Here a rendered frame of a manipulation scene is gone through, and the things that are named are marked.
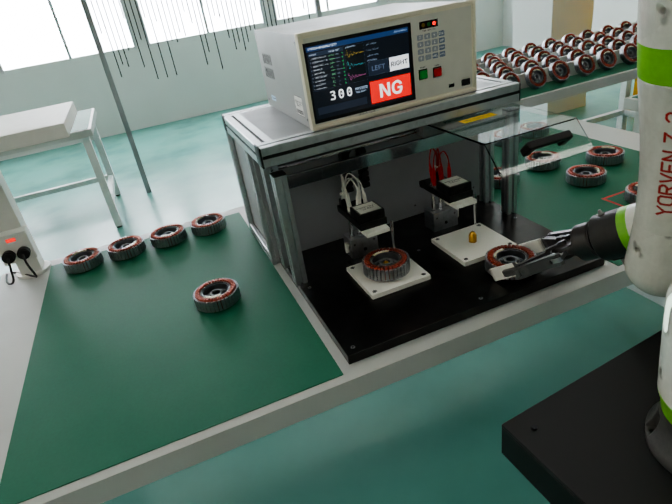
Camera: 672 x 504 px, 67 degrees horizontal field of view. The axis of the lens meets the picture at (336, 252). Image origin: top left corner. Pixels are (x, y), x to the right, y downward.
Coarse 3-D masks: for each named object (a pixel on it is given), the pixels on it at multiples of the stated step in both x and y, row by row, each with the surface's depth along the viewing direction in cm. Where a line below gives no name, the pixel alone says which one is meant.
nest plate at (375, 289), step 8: (360, 264) 126; (416, 264) 122; (352, 272) 123; (360, 272) 123; (416, 272) 119; (424, 272) 119; (360, 280) 120; (368, 280) 119; (400, 280) 117; (408, 280) 117; (416, 280) 116; (424, 280) 117; (368, 288) 116; (376, 288) 116; (384, 288) 115; (392, 288) 115; (400, 288) 116; (376, 296) 114
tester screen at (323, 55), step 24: (312, 48) 107; (336, 48) 109; (360, 48) 111; (384, 48) 113; (408, 48) 115; (312, 72) 109; (336, 72) 111; (360, 72) 113; (408, 72) 117; (360, 96) 115; (408, 96) 120
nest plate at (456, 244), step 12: (468, 228) 134; (480, 228) 133; (432, 240) 132; (444, 240) 131; (456, 240) 130; (468, 240) 129; (480, 240) 128; (492, 240) 127; (504, 240) 126; (456, 252) 124; (468, 252) 124; (480, 252) 123; (468, 264) 120
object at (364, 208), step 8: (344, 208) 129; (352, 208) 122; (360, 208) 122; (368, 208) 121; (376, 208) 120; (344, 216) 128; (352, 216) 123; (360, 216) 118; (368, 216) 119; (376, 216) 120; (384, 216) 121; (360, 224) 119; (368, 224) 120; (376, 224) 121; (384, 224) 121; (352, 232) 130; (360, 232) 131; (368, 232) 119; (376, 232) 119; (384, 232) 120
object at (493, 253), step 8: (496, 248) 118; (504, 248) 118; (512, 248) 118; (520, 248) 117; (528, 248) 117; (488, 256) 116; (496, 256) 117; (504, 256) 119; (512, 256) 116; (520, 256) 117; (528, 256) 114; (488, 264) 114; (496, 264) 113; (504, 264) 112; (488, 272) 115
